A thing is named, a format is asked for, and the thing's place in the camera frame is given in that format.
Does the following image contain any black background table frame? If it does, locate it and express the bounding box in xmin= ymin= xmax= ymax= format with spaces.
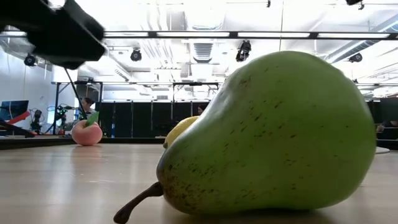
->
xmin=51 ymin=80 xmax=104 ymax=135
xmin=172 ymin=81 xmax=220 ymax=104

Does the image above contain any pink peach with green leaf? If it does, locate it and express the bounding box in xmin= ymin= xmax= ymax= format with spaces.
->
xmin=71 ymin=111 xmax=103 ymax=146

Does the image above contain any black partition wall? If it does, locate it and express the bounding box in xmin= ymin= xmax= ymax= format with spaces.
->
xmin=95 ymin=101 xmax=210 ymax=138
xmin=366 ymin=98 xmax=398 ymax=150

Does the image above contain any black slanted bar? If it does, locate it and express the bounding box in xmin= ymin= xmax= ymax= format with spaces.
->
xmin=0 ymin=120 xmax=36 ymax=139

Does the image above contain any yellow lemon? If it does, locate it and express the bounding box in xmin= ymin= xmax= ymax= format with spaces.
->
xmin=163 ymin=115 xmax=200 ymax=149

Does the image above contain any black table edge rail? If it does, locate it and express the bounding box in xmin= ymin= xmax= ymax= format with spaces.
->
xmin=0 ymin=135 xmax=166 ymax=151

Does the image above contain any black overhead light rail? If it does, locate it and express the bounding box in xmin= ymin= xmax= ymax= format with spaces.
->
xmin=0 ymin=29 xmax=398 ymax=40

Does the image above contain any red background bar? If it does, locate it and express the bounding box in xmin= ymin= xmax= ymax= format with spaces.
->
xmin=6 ymin=111 xmax=31 ymax=124

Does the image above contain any dark computer monitor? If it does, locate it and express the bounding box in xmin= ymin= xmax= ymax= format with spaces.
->
xmin=0 ymin=100 xmax=29 ymax=121

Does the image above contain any large green pear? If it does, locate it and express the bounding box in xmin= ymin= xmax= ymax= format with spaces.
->
xmin=113 ymin=50 xmax=377 ymax=224

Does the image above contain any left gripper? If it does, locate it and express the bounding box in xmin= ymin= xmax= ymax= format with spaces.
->
xmin=26 ymin=0 xmax=106 ymax=70

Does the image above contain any ceiling air vent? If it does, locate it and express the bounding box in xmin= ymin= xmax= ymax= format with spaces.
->
xmin=192 ymin=42 xmax=213 ymax=63

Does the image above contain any thin black hanging cable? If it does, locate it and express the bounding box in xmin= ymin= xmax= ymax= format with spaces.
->
xmin=63 ymin=68 xmax=88 ymax=121

